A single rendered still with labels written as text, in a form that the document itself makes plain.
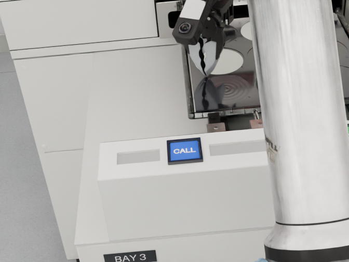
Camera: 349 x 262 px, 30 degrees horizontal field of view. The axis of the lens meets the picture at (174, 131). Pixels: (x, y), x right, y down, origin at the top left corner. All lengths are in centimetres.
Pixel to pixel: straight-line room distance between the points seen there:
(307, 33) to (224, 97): 63
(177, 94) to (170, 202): 42
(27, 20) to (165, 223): 70
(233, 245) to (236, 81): 35
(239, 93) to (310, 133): 64
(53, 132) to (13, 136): 103
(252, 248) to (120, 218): 24
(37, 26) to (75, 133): 33
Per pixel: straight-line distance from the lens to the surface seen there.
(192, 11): 120
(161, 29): 157
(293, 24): 66
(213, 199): 106
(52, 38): 161
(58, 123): 175
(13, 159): 267
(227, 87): 130
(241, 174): 103
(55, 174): 186
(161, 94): 143
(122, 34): 159
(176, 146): 105
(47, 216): 239
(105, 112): 140
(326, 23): 67
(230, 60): 138
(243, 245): 114
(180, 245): 113
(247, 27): 150
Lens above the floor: 163
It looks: 38 degrees down
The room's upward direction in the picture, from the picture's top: 6 degrees counter-clockwise
